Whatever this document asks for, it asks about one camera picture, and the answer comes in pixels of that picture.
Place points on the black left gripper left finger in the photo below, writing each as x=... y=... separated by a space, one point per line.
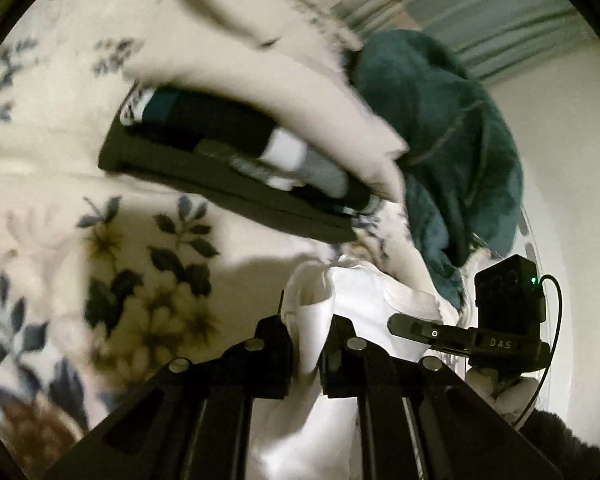
x=261 y=366

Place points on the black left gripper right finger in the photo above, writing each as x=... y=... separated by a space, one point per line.
x=351 y=365

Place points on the right hand white glove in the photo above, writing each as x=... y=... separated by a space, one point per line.
x=507 y=397

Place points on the black tracker box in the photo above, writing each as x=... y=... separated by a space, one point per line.
x=509 y=298

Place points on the dark green plush blanket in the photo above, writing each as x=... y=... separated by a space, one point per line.
x=463 y=176

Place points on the floral bed blanket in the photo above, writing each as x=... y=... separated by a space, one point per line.
x=106 y=277

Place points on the folded black garment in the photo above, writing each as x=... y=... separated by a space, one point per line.
x=236 y=156

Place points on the green curtain right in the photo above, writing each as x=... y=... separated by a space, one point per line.
x=492 y=38

